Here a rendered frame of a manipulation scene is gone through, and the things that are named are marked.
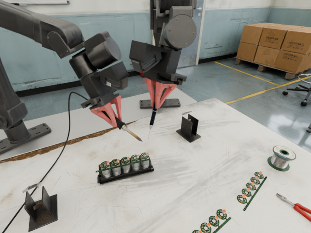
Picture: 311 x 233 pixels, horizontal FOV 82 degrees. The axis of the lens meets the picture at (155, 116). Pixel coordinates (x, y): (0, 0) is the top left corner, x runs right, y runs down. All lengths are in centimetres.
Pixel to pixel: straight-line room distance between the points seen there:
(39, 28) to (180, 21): 31
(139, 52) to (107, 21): 269
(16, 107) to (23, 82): 242
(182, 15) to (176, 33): 3
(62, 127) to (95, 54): 45
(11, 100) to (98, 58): 37
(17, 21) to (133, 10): 272
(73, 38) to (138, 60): 18
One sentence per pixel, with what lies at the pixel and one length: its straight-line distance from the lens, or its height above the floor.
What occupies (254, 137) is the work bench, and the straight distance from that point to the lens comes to 79.
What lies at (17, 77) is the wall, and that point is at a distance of 313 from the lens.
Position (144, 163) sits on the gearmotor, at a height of 79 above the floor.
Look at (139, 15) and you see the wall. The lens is 323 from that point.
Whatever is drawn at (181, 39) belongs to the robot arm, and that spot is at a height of 113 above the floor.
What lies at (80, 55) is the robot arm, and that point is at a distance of 49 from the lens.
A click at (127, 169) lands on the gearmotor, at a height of 78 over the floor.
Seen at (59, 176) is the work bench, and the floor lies 75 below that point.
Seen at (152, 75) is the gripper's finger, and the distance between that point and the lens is 45.
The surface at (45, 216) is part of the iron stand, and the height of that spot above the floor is 75.
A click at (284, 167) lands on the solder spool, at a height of 76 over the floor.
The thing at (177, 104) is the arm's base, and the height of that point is 76.
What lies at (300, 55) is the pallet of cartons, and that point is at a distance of 382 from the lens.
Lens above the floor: 120
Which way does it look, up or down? 34 degrees down
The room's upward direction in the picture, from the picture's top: straight up
